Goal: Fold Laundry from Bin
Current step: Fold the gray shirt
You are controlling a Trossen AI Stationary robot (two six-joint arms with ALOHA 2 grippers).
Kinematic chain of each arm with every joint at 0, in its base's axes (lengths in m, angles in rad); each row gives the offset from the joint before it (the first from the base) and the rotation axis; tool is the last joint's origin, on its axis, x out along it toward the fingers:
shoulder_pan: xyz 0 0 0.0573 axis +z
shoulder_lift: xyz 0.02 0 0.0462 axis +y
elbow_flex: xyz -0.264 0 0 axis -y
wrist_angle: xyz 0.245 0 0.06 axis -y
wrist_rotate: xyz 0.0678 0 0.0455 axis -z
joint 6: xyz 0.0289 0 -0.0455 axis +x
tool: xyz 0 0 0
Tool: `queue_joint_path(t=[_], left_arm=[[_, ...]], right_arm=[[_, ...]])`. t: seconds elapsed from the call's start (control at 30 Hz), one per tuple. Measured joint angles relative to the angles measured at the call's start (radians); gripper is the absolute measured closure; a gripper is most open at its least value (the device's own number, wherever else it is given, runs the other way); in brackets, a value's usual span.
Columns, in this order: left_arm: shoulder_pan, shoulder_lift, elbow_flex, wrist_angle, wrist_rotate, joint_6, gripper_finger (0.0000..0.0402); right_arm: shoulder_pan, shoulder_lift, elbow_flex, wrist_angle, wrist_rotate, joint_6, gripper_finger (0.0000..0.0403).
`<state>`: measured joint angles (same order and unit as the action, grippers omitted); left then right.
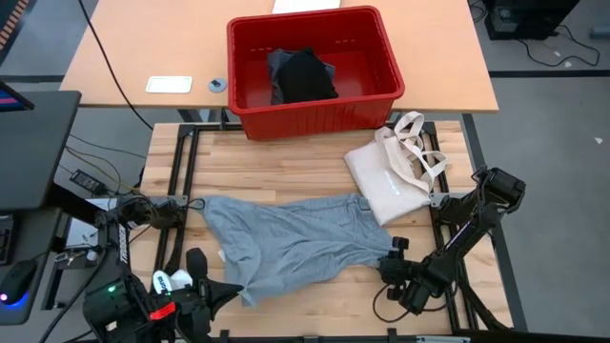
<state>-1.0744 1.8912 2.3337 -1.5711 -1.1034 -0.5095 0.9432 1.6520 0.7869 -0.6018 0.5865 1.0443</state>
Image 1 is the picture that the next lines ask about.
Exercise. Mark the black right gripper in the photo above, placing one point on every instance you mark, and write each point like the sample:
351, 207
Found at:
402, 278

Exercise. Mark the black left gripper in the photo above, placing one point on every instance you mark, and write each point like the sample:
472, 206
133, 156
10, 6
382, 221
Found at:
190, 309

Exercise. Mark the white paper shirt tag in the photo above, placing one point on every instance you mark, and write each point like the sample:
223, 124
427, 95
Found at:
221, 256

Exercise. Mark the grey Reebok t-shirt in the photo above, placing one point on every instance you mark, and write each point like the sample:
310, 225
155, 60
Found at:
295, 243

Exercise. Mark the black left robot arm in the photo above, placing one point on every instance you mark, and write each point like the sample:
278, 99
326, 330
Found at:
119, 286

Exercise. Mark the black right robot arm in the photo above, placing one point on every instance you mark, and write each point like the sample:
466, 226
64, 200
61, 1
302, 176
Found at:
472, 224

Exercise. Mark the red plastic laundry bin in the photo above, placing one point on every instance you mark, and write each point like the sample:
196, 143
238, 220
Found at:
310, 124

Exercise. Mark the white spray bottle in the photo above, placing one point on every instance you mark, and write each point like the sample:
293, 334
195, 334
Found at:
174, 278

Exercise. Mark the cream canvas tote bag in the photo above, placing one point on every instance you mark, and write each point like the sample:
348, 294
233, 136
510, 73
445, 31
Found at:
386, 186

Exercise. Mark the black power adapter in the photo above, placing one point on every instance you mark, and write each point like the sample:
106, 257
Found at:
87, 181

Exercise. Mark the grey round desk grommet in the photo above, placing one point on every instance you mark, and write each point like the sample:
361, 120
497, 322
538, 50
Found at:
217, 85

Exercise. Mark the black computer mouse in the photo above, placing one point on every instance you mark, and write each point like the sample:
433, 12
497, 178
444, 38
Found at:
16, 281

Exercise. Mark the white rectangular pad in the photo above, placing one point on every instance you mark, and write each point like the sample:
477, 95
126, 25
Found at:
169, 84

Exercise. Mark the black folded garment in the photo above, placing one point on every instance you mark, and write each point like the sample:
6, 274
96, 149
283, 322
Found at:
305, 76

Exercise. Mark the black side desk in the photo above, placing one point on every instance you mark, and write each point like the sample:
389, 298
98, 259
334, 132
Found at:
33, 152

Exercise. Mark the dark grey garment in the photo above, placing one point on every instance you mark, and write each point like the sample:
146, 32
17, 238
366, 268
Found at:
274, 66

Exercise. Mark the tan wooden desk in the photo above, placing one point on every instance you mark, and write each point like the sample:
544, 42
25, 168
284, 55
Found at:
167, 43

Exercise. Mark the black monitor with lit screen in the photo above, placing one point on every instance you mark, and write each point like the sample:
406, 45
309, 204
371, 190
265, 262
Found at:
12, 97

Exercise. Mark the white paper sheet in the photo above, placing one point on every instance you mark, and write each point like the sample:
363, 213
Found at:
305, 5

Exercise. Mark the black computer tower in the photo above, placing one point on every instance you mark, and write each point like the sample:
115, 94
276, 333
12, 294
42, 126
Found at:
529, 19

